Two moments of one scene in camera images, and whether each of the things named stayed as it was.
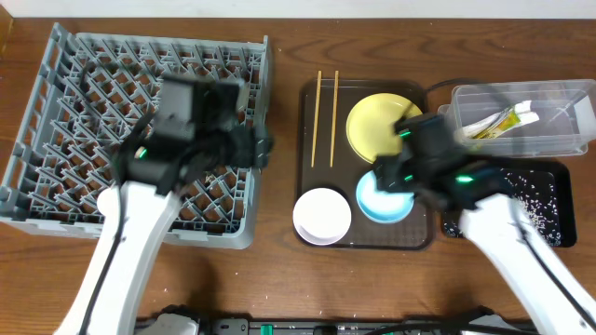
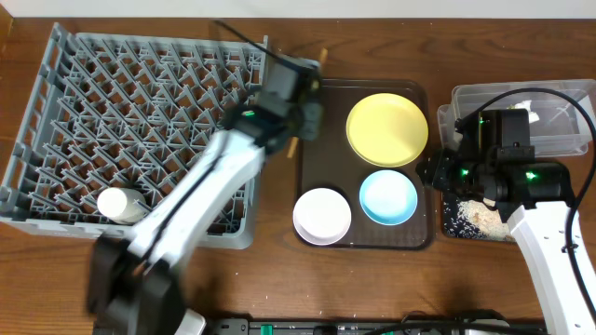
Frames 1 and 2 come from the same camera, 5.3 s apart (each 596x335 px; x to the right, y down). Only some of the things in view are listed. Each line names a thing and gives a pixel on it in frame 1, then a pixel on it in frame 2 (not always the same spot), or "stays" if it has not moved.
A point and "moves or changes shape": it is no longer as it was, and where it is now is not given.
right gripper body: (402, 174) to (454, 176)
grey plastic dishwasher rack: (92, 92) stays
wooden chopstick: (334, 116) to (292, 146)
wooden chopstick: (316, 126) moves or changes shape
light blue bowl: (382, 207) stays
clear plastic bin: (529, 118) stays
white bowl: (321, 216) stays
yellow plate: (372, 124) stays
